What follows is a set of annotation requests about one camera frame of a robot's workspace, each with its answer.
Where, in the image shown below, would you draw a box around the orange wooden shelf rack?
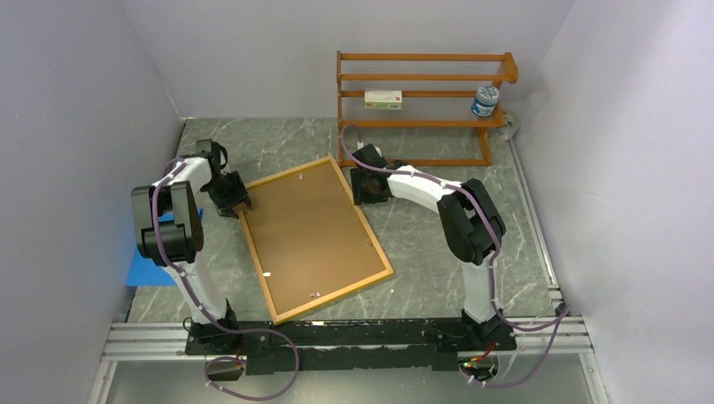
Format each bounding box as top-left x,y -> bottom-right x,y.
335,51 -> 520,167

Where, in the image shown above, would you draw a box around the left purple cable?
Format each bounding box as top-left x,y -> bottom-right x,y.
150,157 -> 300,401

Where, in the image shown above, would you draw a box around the clear tape roll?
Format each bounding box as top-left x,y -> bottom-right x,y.
497,111 -> 520,141

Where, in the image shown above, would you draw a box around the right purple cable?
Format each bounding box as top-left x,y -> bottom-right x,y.
338,123 -> 571,390

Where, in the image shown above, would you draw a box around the brown frame backing board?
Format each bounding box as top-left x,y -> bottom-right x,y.
244,162 -> 388,319

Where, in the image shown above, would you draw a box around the white blue jar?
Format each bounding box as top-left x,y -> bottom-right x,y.
471,85 -> 500,117

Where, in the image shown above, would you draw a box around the blue plastic board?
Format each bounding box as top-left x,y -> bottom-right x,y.
125,209 -> 205,288

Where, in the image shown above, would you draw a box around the white red medicine box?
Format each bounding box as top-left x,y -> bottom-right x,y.
363,89 -> 403,111

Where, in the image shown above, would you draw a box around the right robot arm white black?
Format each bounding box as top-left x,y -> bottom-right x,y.
350,144 -> 508,349

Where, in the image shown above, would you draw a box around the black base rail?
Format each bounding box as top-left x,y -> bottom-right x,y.
184,316 -> 517,375

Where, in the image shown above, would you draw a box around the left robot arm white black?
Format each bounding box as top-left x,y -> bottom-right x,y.
131,139 -> 252,354

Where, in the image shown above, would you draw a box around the purple cable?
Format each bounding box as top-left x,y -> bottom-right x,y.
338,123 -> 571,390
150,157 -> 300,401

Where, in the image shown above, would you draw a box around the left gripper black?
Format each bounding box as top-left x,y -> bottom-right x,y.
203,170 -> 253,219

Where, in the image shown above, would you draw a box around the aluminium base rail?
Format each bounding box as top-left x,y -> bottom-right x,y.
89,316 -> 610,403

